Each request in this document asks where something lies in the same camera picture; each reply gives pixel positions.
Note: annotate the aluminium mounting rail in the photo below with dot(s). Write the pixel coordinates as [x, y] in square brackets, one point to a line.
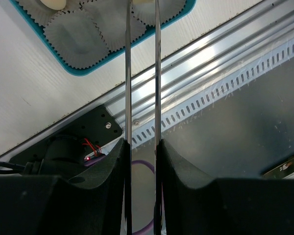
[37, 97]

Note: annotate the teal box with paper cups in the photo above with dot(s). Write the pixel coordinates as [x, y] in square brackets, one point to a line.
[87, 34]

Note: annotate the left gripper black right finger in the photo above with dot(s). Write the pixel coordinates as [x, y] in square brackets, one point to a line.
[196, 203]

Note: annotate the white oval chocolate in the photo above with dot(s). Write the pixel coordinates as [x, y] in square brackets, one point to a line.
[55, 4]

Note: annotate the white slotted cable duct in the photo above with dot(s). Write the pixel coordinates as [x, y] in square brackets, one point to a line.
[220, 88]

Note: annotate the cream white chocolate cube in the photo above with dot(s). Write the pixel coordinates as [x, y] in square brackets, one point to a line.
[142, 1]

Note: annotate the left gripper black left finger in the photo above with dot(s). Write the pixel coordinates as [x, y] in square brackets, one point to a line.
[60, 195]

